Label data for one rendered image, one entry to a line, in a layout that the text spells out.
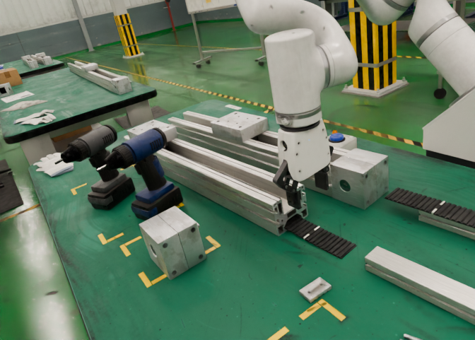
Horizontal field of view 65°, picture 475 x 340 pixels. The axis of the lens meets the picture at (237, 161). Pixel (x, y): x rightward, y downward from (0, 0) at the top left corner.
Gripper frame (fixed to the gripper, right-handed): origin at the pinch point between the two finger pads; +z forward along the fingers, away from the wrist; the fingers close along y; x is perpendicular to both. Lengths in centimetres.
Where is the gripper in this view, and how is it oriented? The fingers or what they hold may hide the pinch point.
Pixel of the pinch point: (308, 192)
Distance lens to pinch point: 78.1
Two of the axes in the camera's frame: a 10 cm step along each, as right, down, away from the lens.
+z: 1.9, 8.9, 4.2
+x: -6.2, -2.3, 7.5
